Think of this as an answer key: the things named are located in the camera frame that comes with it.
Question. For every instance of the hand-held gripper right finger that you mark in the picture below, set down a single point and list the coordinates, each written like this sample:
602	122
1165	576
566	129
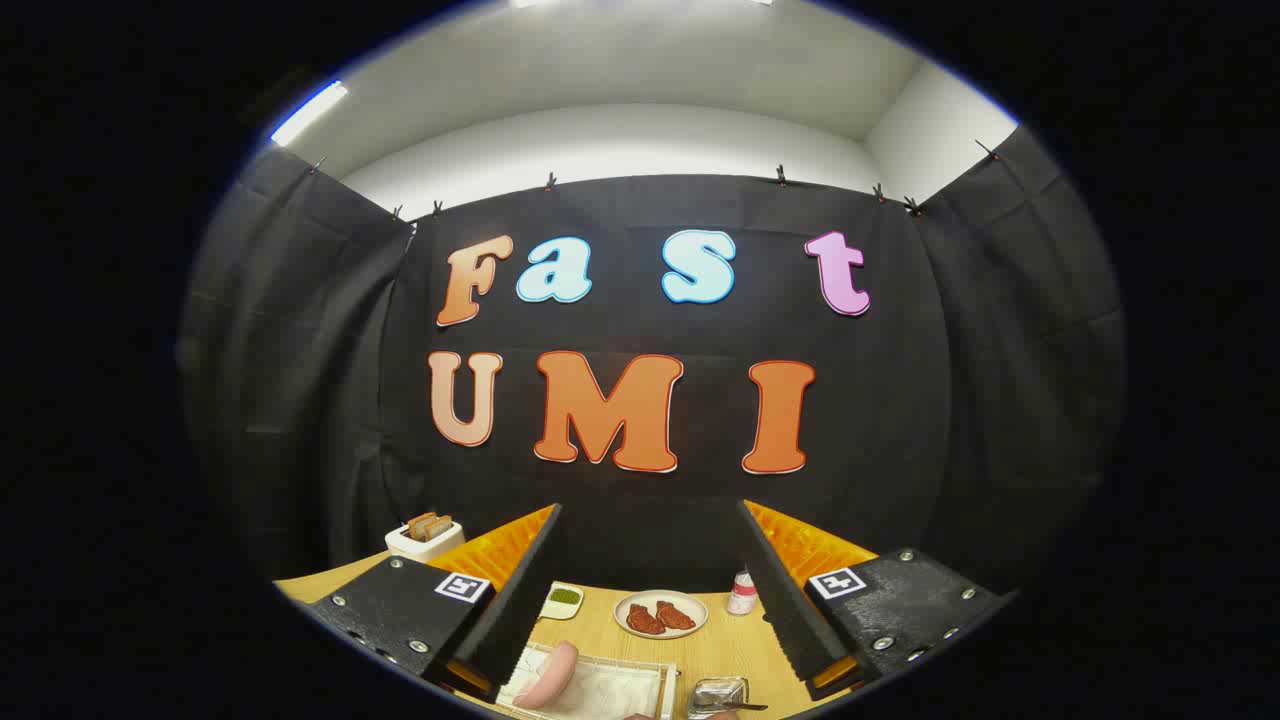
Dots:
780	600

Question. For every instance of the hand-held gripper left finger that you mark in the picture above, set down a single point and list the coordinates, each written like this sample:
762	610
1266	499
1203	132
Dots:
520	600

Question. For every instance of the pink plate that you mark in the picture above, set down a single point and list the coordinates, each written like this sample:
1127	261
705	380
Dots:
548	675

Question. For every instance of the white divided bean dish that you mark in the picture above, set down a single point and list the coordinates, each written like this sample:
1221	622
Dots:
562	598

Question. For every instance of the beige plate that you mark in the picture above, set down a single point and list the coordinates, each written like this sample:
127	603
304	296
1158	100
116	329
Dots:
640	598

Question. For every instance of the red-label plastic bottle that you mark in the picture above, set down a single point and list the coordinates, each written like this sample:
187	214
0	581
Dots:
742	598

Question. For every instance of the brown meat piece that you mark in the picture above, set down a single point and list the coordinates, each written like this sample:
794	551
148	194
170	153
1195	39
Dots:
644	620
676	615

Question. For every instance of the toasted bread slice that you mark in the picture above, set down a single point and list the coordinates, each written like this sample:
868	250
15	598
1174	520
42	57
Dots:
441	527
418	524

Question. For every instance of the white toaster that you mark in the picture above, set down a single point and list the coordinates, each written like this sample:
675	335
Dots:
420	548

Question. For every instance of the row of black cloth clips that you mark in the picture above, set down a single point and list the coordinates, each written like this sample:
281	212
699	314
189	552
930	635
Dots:
550	183

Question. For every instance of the ceiling light strip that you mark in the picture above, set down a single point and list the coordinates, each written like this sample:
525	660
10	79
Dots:
308	112

